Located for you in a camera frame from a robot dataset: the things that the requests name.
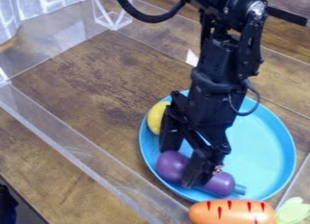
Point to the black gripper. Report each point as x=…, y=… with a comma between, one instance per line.
x=198, y=117

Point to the clear acrylic enclosure wall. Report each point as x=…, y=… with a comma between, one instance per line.
x=78, y=84

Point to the white patterned curtain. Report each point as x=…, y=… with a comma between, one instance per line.
x=17, y=11

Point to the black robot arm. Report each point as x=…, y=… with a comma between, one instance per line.
x=232, y=27

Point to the black bar in background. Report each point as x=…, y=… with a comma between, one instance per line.
x=291, y=17

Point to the blue round plate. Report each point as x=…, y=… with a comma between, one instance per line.
x=261, y=162

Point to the purple toy eggplant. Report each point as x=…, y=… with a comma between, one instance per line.
x=172, y=166

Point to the yellow toy lemon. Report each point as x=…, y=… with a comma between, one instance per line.
x=156, y=114

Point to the orange toy carrot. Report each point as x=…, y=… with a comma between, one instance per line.
x=233, y=212

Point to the green carrot leaves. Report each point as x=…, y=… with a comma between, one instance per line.
x=293, y=211

